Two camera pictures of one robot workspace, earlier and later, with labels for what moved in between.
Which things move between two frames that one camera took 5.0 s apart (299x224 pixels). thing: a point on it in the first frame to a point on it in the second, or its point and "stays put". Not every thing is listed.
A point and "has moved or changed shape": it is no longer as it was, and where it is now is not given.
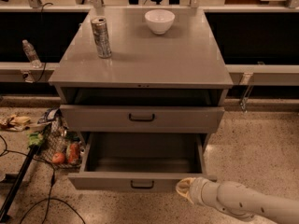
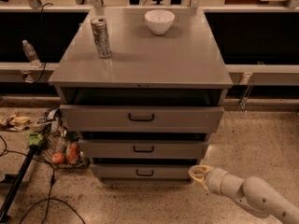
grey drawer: [140, 162] has moved or changed shape
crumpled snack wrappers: [15, 123] stays put
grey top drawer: [108, 119] stays put
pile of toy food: [58, 146] stays put
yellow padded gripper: [197, 191] to [215, 180]
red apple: [58, 158] stays put
